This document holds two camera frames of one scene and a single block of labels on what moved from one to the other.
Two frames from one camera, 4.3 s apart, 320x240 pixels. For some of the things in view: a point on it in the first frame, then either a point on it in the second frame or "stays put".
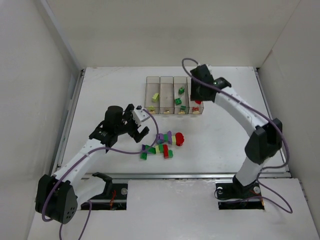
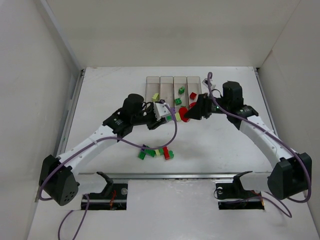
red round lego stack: [179, 139] -> [182, 110]
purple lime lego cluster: [161, 138] -> [174, 116]
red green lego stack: [168, 154] stays put
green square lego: [178, 101] stays put
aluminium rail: [184, 175] stays put
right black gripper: [198, 90] -> [204, 106]
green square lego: [181, 90] stays put
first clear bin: [152, 87] stays put
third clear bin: [181, 96] stays put
